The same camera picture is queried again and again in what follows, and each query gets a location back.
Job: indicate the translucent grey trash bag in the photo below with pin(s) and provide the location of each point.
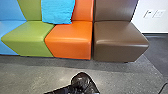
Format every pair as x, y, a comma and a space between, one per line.
85, 83

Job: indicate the orange sofa seat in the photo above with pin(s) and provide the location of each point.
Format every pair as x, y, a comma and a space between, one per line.
70, 41

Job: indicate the brown sofa seat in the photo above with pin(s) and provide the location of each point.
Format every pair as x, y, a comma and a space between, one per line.
118, 40

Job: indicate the blue square cushion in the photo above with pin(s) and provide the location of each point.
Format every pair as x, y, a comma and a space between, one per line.
58, 11

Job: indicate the green sofa seat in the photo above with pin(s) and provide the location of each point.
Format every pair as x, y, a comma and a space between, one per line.
28, 38

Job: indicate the blue sofa seat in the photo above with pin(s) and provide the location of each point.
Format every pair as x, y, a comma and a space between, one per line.
8, 20

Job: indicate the white wall outlet plate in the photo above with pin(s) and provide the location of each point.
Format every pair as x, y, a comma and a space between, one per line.
160, 13
148, 14

